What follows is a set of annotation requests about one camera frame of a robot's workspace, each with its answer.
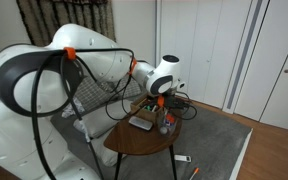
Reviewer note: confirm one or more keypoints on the wooden pen box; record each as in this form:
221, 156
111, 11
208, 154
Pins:
147, 115

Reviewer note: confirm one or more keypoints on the crumpled white plastic wrap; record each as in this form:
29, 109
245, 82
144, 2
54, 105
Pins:
74, 106

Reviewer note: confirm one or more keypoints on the dark wooden side table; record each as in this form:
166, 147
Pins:
134, 137

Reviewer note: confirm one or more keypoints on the clear plastic pen cup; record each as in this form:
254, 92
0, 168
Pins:
173, 128

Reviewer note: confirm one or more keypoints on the small white ball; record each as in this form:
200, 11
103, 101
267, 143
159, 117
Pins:
164, 130

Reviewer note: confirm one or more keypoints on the dark patterned wall hanging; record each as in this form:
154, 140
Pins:
67, 16

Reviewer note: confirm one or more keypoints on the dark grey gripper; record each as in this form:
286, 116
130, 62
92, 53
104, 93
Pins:
176, 102

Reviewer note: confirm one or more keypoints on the orange tipped white marker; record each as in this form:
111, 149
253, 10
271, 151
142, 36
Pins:
194, 173

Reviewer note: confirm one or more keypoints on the white pillow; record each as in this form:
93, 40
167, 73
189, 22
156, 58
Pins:
104, 152

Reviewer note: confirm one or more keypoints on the round metal door knob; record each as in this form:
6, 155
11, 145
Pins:
286, 71

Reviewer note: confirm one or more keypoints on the plain white sliding door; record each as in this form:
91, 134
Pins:
267, 66

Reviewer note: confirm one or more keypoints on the white folding closet door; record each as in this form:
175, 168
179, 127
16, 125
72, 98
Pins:
210, 50

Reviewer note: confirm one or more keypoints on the white marker with blue cap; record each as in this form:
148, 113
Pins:
166, 115

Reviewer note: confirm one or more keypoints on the white remote control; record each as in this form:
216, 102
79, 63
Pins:
183, 158

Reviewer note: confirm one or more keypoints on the grey rug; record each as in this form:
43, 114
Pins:
210, 140

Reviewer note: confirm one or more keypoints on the orange red small object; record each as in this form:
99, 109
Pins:
170, 118

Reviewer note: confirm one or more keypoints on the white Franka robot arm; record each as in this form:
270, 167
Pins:
17, 140

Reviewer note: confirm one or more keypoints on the green highlighter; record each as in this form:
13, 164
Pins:
147, 107

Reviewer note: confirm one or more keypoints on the white pillar with grey stripe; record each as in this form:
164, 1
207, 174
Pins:
247, 50

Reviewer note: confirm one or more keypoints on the light grey pillow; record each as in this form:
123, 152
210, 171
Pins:
99, 121

